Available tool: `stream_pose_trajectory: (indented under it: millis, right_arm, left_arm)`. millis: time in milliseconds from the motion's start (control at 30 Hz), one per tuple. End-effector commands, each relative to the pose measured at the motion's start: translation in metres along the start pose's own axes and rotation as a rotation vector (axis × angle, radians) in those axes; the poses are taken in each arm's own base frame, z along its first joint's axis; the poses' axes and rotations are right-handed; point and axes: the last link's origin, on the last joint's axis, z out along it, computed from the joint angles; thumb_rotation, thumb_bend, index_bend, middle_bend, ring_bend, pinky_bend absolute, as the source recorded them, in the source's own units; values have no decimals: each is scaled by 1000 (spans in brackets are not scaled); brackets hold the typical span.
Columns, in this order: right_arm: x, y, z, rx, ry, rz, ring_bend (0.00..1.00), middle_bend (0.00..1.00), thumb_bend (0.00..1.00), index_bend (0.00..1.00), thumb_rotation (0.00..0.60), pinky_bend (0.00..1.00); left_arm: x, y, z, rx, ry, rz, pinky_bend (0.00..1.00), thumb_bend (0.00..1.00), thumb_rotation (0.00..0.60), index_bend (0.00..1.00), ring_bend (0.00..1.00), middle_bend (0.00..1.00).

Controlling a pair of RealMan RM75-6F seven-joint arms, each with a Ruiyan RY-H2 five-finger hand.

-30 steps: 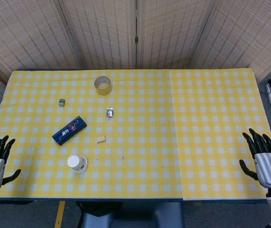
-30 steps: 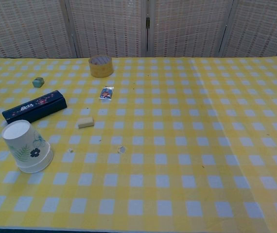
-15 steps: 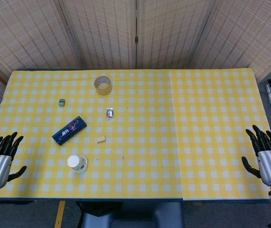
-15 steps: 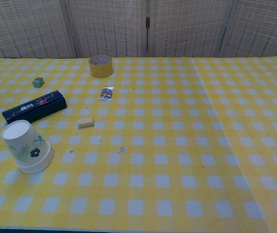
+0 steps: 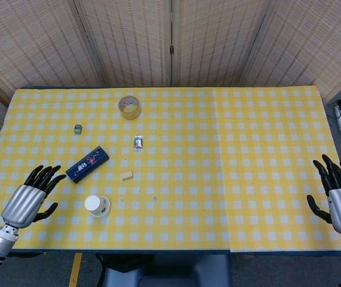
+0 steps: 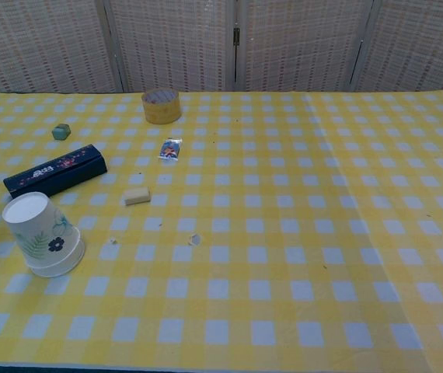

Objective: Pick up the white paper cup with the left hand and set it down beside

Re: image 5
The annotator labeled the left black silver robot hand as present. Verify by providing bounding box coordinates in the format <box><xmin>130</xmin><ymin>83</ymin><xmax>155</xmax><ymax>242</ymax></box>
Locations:
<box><xmin>1</xmin><ymin>164</ymin><xmax>67</xmax><ymax>230</ymax></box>

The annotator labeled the white floral paper cup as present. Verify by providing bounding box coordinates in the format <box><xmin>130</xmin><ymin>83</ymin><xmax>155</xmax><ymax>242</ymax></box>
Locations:
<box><xmin>84</xmin><ymin>195</ymin><xmax>111</xmax><ymax>216</ymax></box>
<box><xmin>90</xmin><ymin>197</ymin><xmax>112</xmax><ymax>218</ymax></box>

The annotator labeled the dark blue rectangular box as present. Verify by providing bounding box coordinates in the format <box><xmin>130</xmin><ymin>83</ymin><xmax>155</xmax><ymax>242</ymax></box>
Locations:
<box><xmin>65</xmin><ymin>145</ymin><xmax>110</xmax><ymax>184</ymax></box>

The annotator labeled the yellow white checkered tablecloth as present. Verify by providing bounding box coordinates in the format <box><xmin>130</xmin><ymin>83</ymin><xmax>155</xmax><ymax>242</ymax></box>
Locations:
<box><xmin>0</xmin><ymin>86</ymin><xmax>341</xmax><ymax>252</ymax></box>

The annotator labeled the small colourful snack packet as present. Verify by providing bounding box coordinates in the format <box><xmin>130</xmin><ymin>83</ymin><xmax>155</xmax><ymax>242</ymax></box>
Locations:
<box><xmin>132</xmin><ymin>135</ymin><xmax>144</xmax><ymax>153</ymax></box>

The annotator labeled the clear packing tape roll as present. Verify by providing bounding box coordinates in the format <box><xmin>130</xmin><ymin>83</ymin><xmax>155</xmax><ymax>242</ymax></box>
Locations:
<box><xmin>118</xmin><ymin>96</ymin><xmax>142</xmax><ymax>121</ymax></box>

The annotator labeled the dark robot torso base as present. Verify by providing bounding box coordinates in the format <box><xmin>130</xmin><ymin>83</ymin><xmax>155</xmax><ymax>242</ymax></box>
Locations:
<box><xmin>96</xmin><ymin>253</ymin><xmax>232</xmax><ymax>287</ymax></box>

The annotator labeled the woven folding screen panel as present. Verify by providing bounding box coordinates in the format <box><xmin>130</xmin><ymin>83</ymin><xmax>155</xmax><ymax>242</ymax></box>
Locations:
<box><xmin>239</xmin><ymin>0</ymin><xmax>341</xmax><ymax>101</ymax></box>
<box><xmin>170</xmin><ymin>0</ymin><xmax>272</xmax><ymax>88</ymax></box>
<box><xmin>73</xmin><ymin>0</ymin><xmax>174</xmax><ymax>88</ymax></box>
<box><xmin>0</xmin><ymin>0</ymin><xmax>107</xmax><ymax>90</ymax></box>

